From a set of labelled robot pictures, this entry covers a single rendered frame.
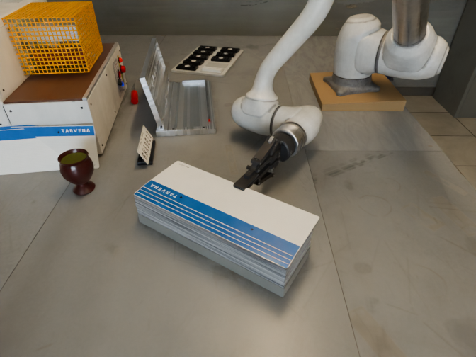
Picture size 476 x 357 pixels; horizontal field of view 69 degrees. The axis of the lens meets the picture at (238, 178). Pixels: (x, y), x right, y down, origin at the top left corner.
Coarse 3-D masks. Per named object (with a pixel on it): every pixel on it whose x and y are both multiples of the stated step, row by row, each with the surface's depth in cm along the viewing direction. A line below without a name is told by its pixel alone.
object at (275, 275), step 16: (144, 208) 81; (160, 208) 77; (144, 224) 85; (160, 224) 81; (176, 224) 77; (192, 224) 73; (176, 240) 81; (192, 240) 77; (208, 240) 73; (224, 240) 70; (208, 256) 76; (224, 256) 73; (240, 256) 70; (256, 256) 67; (304, 256) 74; (240, 272) 73; (256, 272) 70; (272, 272) 66; (288, 272) 66; (272, 288) 69; (288, 288) 70
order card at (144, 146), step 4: (144, 128) 113; (144, 132) 111; (148, 132) 114; (140, 136) 107; (144, 136) 110; (148, 136) 113; (140, 140) 106; (144, 140) 109; (148, 140) 111; (140, 144) 104; (144, 144) 107; (148, 144) 110; (140, 148) 103; (144, 148) 106; (148, 148) 109; (140, 152) 102; (144, 152) 105; (148, 152) 107; (144, 156) 104; (148, 156) 106; (144, 160) 103; (148, 160) 105
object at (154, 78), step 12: (156, 48) 142; (156, 60) 136; (144, 72) 110; (156, 72) 131; (144, 84) 108; (156, 84) 126; (168, 84) 145; (156, 96) 122; (156, 108) 113; (156, 120) 116
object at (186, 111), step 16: (208, 80) 154; (176, 96) 141; (192, 96) 141; (208, 96) 140; (176, 112) 130; (192, 112) 130; (160, 128) 118; (176, 128) 119; (192, 128) 119; (208, 128) 120
